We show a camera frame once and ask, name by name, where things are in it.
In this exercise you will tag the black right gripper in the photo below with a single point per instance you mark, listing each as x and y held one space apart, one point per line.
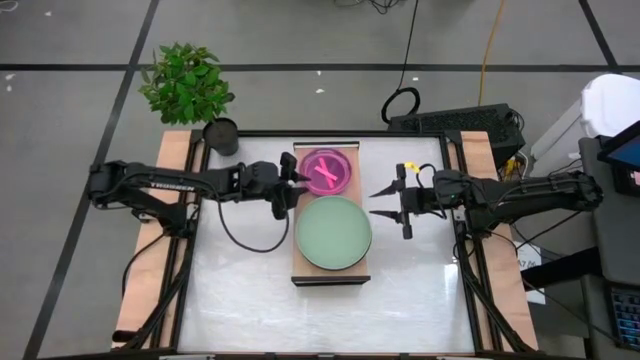
420 200

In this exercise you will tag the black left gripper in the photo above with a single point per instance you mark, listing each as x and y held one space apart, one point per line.
262 180

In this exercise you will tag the transparent pink plate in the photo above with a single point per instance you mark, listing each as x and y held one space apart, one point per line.
325 172

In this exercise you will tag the pale green plate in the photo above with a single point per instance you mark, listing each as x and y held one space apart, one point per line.
332 232

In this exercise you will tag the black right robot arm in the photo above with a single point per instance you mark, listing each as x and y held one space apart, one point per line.
525 192

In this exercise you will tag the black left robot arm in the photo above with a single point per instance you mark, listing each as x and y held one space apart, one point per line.
165 182

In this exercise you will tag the yellow tape tag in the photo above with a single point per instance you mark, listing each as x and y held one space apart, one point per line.
411 167

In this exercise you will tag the light wooden side board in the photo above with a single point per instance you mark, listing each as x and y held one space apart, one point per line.
147 300
480 155

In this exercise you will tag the white paper sheet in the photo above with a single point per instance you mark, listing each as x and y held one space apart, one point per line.
527 260

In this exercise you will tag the green plant in black pot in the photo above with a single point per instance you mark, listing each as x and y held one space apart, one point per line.
185 85

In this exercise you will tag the black desk leg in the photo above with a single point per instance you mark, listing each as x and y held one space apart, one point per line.
560 270

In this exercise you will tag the grey desk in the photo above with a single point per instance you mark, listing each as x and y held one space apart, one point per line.
607 235

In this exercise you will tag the black tablet screen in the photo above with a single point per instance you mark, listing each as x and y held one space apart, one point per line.
625 155

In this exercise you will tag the white trash bin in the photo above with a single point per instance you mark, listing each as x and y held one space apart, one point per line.
612 102

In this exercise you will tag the black backlit keyboard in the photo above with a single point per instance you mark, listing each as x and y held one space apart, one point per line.
625 315

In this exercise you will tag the black aluminium table frame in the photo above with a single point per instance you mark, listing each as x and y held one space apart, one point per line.
260 134

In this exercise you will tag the grey metal bracket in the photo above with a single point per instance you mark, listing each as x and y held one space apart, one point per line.
457 215

